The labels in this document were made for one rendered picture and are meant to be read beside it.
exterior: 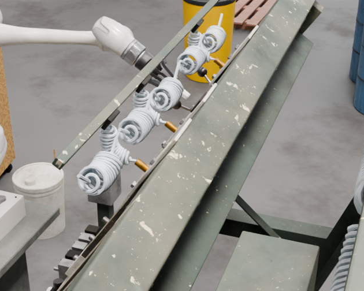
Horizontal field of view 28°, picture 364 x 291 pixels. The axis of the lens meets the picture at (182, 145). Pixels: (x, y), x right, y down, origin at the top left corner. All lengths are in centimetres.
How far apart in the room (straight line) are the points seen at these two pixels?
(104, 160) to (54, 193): 279
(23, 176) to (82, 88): 203
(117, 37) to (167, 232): 158
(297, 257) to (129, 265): 34
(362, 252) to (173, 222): 61
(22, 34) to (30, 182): 158
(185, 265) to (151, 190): 30
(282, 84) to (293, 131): 324
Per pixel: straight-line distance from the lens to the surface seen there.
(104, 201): 334
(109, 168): 148
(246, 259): 134
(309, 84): 639
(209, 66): 623
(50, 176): 433
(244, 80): 176
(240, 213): 322
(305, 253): 136
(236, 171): 187
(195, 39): 204
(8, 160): 501
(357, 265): 70
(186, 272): 154
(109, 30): 275
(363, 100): 591
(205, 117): 155
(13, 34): 284
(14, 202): 323
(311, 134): 557
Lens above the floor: 263
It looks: 30 degrees down
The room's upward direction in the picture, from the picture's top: straight up
